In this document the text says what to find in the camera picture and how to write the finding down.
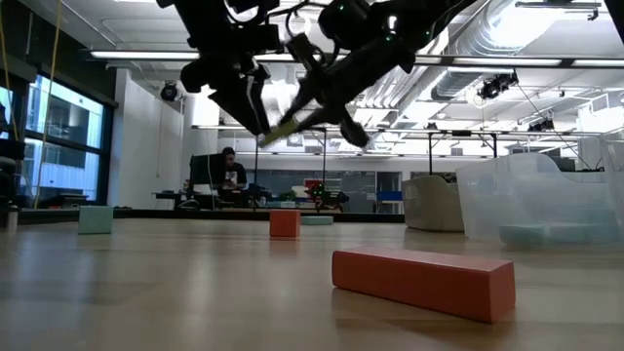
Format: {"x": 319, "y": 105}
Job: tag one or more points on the long linear ceiling light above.
{"x": 146, "y": 55}

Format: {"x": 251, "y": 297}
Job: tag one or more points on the red rectangular wooden block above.
{"x": 424, "y": 287}

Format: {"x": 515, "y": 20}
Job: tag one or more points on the background dark desk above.
{"x": 180, "y": 197}

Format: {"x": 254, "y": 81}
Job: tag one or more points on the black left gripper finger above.
{"x": 262, "y": 105}
{"x": 236, "y": 100}

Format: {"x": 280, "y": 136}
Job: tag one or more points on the large glass window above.
{"x": 63, "y": 117}

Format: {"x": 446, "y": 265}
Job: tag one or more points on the black computer monitor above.
{"x": 205, "y": 168}

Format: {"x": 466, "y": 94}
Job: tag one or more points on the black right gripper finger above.
{"x": 307, "y": 100}
{"x": 353, "y": 134}

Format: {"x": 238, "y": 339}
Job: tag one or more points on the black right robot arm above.
{"x": 429, "y": 14}

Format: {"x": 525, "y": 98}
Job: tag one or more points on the blue panel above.
{"x": 390, "y": 196}

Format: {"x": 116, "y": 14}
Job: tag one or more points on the black metal station frame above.
{"x": 463, "y": 132}
{"x": 324, "y": 161}

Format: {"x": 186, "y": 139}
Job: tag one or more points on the small cyan wooden cube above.
{"x": 95, "y": 219}

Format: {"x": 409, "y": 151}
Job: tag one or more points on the background black robot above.
{"x": 324, "y": 196}
{"x": 256, "y": 196}

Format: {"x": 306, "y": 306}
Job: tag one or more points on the black ceiling spotlight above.
{"x": 169, "y": 91}
{"x": 542, "y": 125}
{"x": 497, "y": 85}

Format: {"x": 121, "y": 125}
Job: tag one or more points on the person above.
{"x": 234, "y": 173}

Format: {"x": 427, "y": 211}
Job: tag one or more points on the white cup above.
{"x": 12, "y": 219}

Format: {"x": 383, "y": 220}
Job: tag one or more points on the green rectangular wooden block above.
{"x": 280, "y": 131}

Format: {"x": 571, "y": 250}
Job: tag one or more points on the small red wooden cube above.
{"x": 285, "y": 224}

